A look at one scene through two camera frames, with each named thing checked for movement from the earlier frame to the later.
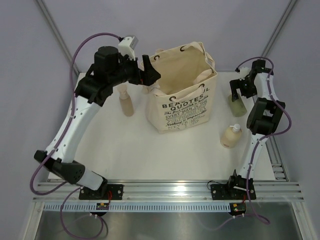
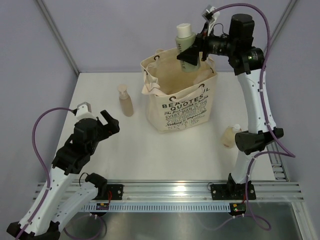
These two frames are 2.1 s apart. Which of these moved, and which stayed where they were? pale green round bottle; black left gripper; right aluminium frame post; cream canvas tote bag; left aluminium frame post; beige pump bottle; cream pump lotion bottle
Moved: black left gripper; pale green round bottle
Stayed: right aluminium frame post; beige pump bottle; cream pump lotion bottle; cream canvas tote bag; left aluminium frame post
